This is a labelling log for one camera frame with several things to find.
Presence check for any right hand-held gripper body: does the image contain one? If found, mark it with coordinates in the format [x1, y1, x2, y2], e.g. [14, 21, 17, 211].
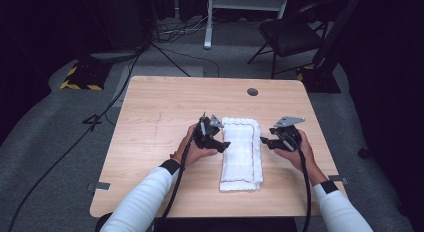
[273, 116, 306, 152]

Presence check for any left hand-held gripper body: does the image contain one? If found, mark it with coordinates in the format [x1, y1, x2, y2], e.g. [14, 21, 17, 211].
[192, 113, 225, 150]

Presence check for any white towel with coloured stripes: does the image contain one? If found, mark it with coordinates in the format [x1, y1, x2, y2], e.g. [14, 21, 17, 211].
[218, 116, 264, 193]

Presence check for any person's right hand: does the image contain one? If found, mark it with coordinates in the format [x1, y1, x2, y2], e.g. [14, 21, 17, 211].
[274, 129, 316, 176]

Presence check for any person's left hand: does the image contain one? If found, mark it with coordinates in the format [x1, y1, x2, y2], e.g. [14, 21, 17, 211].
[173, 124, 219, 168]

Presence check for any grey tape piece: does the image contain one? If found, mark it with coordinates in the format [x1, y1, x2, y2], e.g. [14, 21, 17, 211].
[327, 174, 350, 186]
[86, 180, 112, 192]

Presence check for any black stand with striped base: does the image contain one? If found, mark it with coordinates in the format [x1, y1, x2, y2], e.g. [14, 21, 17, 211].
[295, 0, 365, 94]

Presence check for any black folding chair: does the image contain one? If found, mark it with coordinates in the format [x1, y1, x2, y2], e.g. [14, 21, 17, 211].
[247, 1, 330, 80]

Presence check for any yellow-black striped stand base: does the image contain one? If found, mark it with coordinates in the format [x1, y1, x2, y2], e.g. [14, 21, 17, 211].
[59, 60, 113, 92]

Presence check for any large dark equipment stand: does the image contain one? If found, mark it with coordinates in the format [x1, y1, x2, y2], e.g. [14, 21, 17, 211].
[76, 0, 156, 64]

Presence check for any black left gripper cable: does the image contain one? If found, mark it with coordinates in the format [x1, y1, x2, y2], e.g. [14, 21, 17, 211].
[154, 121, 205, 232]

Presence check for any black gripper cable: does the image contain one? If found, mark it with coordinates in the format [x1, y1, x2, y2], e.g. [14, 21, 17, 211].
[297, 147, 313, 232]
[154, 121, 205, 232]

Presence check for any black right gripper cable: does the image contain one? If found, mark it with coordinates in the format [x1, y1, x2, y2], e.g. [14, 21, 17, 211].
[297, 147, 313, 232]

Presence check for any thin black floor cable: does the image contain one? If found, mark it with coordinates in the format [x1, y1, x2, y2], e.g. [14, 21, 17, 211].
[149, 41, 221, 79]

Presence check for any bundle of floor cables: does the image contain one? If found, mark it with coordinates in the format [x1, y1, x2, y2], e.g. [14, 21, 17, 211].
[151, 11, 216, 44]

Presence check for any white desk frame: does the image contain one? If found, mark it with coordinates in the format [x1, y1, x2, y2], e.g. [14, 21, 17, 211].
[203, 0, 290, 50]

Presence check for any long black floor cable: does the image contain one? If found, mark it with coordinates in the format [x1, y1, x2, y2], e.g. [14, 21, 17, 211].
[6, 53, 143, 232]

